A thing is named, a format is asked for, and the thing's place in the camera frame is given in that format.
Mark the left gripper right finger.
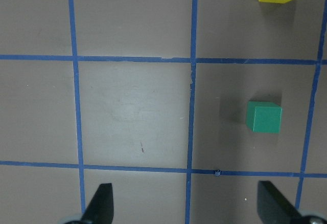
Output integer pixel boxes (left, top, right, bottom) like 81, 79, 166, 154
256, 180, 327, 224

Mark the green block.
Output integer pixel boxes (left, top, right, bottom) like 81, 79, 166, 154
246, 101, 283, 133

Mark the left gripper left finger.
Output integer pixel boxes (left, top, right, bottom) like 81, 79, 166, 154
79, 183, 113, 224

